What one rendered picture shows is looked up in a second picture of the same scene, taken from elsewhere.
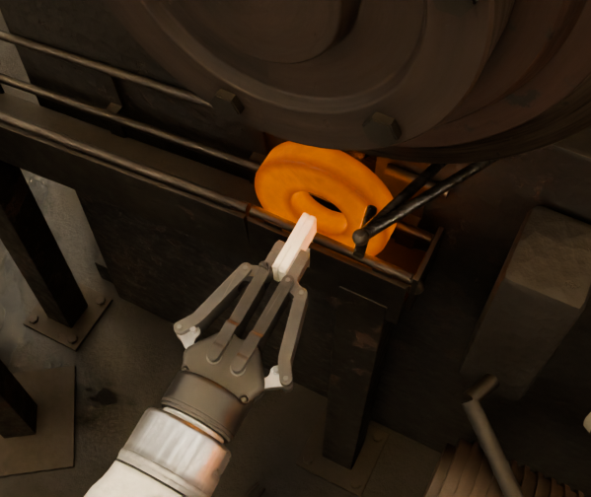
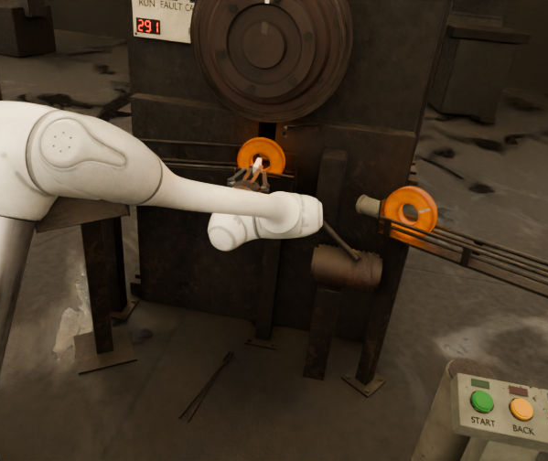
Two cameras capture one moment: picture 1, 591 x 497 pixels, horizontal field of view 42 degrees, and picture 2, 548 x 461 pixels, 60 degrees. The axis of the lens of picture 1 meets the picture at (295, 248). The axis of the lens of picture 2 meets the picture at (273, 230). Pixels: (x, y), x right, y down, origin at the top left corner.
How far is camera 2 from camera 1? 1.04 m
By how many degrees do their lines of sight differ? 32
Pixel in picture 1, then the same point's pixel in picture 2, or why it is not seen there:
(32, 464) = (114, 361)
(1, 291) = (80, 305)
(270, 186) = (243, 156)
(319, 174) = (262, 142)
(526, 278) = (328, 156)
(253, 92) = (257, 83)
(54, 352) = (114, 322)
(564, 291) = (339, 157)
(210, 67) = (246, 79)
